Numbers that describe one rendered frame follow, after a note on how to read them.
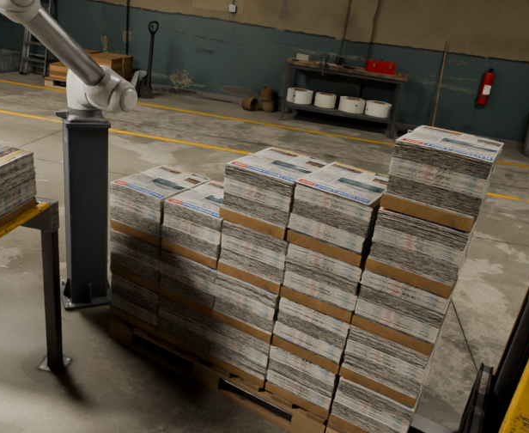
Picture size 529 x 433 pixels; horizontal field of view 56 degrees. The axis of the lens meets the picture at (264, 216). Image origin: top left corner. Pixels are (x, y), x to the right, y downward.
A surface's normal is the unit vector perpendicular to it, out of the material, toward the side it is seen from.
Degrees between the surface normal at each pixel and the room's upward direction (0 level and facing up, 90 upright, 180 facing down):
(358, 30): 90
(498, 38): 90
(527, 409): 90
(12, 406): 0
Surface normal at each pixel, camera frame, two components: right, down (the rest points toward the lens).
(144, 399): 0.13, -0.91
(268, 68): -0.15, 0.37
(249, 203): -0.48, 0.29
